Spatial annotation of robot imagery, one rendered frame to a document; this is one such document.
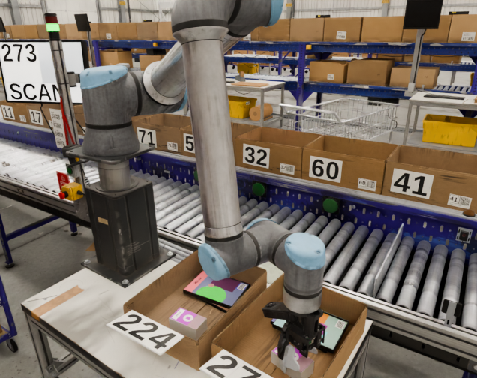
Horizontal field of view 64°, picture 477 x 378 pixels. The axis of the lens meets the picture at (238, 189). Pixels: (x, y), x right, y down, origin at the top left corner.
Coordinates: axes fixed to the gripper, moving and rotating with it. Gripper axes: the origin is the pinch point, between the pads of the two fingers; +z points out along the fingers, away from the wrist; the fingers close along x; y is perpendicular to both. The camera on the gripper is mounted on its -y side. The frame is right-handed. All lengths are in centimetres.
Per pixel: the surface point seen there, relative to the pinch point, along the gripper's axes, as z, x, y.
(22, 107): -23, 25, -299
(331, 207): -2, 82, -43
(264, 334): 2.6, 3.4, -12.8
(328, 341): 0.0, 12.5, 3.2
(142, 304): -1.8, -17.9, -45.0
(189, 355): -0.7, -18.9, -19.4
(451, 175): -25, 101, -1
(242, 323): -2.6, -1.9, -16.5
